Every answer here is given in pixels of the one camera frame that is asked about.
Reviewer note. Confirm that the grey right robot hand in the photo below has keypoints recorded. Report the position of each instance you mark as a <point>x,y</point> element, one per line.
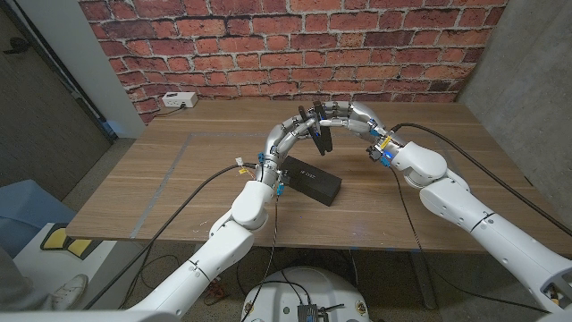
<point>362,116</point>

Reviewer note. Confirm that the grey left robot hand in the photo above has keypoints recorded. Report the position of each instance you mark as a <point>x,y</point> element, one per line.
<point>281,138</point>

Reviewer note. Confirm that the black stapler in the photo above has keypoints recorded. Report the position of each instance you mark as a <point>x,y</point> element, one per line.
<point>322,134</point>

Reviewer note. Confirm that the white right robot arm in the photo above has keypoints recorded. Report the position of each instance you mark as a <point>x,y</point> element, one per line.
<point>491,223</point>

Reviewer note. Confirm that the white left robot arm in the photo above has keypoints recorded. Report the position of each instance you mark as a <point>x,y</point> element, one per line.
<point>205,255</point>

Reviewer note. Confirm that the black rectangular box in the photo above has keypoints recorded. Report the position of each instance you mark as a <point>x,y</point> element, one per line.
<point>315,181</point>

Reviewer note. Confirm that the red brick printed backdrop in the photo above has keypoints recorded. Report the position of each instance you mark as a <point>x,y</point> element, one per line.
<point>290,44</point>

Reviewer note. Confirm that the white power strip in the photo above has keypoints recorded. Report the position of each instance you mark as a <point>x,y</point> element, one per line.
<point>179,99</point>

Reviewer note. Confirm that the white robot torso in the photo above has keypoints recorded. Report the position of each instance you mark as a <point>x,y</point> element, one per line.
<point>308,290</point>

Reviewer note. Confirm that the grey torso electronics module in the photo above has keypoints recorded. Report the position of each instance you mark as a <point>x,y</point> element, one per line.
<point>308,313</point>

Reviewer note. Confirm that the metal table leg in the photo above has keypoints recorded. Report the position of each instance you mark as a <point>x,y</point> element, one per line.
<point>424,282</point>

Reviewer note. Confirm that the dark grey door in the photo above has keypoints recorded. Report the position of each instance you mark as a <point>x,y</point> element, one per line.
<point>36,125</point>

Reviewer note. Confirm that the white floor board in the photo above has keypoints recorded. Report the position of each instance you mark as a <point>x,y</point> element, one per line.
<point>67,268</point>

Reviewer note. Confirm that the white sneaker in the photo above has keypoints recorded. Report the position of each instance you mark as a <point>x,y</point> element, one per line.
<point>69,290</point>

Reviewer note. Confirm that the blue upholstered seat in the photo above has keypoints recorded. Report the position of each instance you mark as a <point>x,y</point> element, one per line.
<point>27,210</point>

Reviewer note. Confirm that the person's grey trouser leg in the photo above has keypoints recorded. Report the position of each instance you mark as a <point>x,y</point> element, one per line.
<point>18,286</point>

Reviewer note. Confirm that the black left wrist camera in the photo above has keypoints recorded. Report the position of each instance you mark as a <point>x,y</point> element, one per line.
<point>283,178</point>

